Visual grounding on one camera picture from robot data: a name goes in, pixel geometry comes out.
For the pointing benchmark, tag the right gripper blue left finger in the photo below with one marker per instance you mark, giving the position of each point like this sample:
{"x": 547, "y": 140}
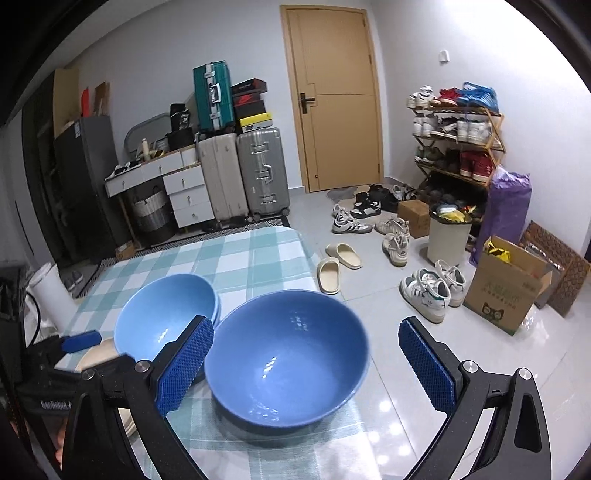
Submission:
{"x": 177, "y": 365}

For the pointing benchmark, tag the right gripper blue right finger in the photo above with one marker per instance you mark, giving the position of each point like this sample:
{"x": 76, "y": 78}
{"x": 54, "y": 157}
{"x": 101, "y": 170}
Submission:
{"x": 434, "y": 364}

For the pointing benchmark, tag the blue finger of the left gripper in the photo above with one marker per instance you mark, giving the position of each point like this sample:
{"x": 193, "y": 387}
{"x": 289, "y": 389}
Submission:
{"x": 81, "y": 341}

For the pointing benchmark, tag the blue bowl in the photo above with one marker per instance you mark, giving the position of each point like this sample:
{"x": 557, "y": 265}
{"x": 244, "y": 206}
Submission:
{"x": 159, "y": 311}
{"x": 287, "y": 359}

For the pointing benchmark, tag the left hand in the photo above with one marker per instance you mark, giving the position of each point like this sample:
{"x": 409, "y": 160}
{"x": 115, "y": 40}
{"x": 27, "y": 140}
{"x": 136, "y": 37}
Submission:
{"x": 57, "y": 429}

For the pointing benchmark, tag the white electric kettle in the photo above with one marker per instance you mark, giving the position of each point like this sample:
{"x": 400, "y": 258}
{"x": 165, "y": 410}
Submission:
{"x": 56, "y": 304}

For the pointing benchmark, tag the white green sneaker left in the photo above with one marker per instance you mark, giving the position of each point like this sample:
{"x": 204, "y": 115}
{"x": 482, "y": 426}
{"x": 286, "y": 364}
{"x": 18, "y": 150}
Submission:
{"x": 428, "y": 293}

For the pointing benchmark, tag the white green sneaker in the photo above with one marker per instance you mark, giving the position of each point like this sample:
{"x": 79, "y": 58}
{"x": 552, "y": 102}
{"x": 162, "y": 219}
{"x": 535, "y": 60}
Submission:
{"x": 428, "y": 293}
{"x": 455, "y": 280}

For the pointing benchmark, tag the white green sneaker right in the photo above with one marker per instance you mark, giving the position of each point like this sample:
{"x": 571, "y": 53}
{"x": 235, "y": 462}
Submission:
{"x": 455, "y": 280}

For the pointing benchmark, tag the open cardboard box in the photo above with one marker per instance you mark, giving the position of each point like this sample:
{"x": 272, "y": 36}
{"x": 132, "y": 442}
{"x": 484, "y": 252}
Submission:
{"x": 506, "y": 284}

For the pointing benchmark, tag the beige sneaker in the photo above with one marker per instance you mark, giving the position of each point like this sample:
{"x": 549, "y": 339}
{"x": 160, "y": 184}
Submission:
{"x": 395, "y": 247}

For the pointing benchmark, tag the white trash bin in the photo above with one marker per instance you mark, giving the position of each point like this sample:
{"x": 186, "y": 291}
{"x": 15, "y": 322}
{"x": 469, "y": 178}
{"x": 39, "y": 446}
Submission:
{"x": 449, "y": 232}

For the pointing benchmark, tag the beige slipper far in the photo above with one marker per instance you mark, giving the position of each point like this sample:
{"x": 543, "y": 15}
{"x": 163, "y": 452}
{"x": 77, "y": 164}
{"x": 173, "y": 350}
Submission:
{"x": 345, "y": 254}

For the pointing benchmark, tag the beige slipper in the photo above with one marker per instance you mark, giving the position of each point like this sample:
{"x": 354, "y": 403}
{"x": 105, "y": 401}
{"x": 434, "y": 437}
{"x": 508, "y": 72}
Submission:
{"x": 345, "y": 254}
{"x": 329, "y": 276}

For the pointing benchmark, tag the beige slipper near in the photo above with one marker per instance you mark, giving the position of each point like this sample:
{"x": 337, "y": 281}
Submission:
{"x": 329, "y": 276}

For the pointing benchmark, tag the woven laundry basket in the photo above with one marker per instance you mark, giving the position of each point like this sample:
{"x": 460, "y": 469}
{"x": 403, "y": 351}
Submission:
{"x": 153, "y": 215}

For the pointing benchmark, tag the teal checked tablecloth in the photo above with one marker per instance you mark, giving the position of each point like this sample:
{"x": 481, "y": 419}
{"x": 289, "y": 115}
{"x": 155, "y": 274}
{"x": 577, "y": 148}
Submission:
{"x": 239, "y": 266}

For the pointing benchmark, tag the small brown cardboard box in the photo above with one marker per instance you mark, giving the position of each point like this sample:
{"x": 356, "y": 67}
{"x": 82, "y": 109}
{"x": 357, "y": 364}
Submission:
{"x": 417, "y": 214}

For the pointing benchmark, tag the black refrigerator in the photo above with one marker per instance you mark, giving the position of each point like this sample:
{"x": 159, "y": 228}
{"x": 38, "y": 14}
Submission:
{"x": 66, "y": 181}

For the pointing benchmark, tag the brown patterned doormat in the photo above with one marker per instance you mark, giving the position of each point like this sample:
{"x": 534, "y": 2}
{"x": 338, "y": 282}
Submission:
{"x": 570, "y": 268}

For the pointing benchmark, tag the grey white sneaker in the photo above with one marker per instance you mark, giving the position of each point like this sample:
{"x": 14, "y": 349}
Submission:
{"x": 343, "y": 222}

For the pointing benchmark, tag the purple bag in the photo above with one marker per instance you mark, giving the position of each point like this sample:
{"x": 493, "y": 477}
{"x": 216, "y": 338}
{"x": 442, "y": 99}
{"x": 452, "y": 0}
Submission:
{"x": 509, "y": 197}

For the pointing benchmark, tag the white dressing desk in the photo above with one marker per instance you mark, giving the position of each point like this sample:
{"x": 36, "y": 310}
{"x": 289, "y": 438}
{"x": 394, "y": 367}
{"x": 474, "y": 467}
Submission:
{"x": 178, "y": 175}

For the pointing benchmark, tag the beige suitcase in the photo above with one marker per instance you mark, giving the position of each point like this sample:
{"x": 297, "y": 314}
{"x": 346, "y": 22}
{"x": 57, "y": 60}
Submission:
{"x": 219, "y": 163}

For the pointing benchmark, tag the wooden shoe rack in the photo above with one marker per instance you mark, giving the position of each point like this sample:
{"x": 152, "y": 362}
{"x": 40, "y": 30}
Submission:
{"x": 459, "y": 144}

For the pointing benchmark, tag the silver suitcase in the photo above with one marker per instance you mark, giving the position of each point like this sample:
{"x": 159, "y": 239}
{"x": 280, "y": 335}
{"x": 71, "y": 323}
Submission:
{"x": 264, "y": 175}

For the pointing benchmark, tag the teal suitcase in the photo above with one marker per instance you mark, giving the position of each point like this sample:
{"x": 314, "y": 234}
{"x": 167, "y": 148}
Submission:
{"x": 212, "y": 91}

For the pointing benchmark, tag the stack of shoe boxes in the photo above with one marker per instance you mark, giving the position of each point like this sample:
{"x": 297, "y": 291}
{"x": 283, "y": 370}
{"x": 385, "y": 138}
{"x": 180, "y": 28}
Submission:
{"x": 247, "y": 99}

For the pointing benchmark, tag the yellow wooden door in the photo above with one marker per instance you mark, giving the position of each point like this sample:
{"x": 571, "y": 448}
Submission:
{"x": 335, "y": 93}

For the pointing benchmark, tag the light switch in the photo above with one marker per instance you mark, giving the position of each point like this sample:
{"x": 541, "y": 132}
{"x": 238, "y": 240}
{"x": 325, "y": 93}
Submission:
{"x": 444, "y": 56}

